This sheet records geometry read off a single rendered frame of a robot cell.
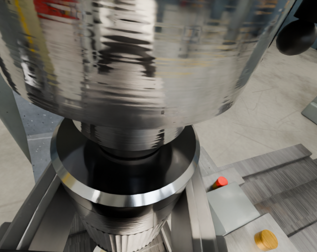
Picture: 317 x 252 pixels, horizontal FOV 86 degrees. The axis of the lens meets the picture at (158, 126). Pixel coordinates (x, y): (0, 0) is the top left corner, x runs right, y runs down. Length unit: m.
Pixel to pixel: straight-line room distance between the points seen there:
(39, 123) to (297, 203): 0.64
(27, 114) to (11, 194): 1.17
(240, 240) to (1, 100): 0.54
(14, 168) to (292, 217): 1.67
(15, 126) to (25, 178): 1.08
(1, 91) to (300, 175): 0.78
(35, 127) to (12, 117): 0.09
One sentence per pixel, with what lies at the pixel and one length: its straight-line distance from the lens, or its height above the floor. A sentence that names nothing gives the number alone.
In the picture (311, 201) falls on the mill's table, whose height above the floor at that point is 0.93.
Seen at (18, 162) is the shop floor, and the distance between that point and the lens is 1.75.
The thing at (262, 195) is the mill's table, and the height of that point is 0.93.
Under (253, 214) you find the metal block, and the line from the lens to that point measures 0.29.
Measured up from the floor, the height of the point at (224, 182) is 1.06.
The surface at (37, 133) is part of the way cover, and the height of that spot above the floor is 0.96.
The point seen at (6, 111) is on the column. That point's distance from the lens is 0.55.
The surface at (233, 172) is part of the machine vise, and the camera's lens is 0.35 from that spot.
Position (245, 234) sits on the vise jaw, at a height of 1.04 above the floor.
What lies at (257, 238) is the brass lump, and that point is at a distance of 0.31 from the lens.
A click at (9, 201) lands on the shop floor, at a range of 1.59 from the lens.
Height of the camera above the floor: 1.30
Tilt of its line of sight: 44 degrees down
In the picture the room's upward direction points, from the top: 12 degrees clockwise
